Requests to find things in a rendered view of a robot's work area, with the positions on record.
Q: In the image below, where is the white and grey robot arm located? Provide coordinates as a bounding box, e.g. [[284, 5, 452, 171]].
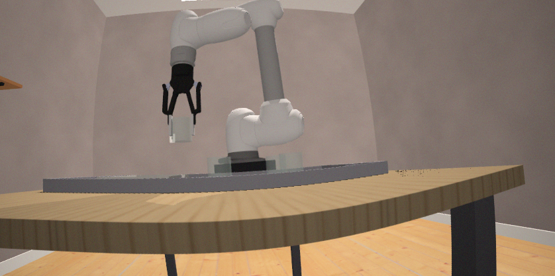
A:
[[170, 0, 305, 163]]

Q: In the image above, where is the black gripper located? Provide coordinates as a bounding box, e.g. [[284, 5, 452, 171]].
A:
[[162, 64, 202, 136]]

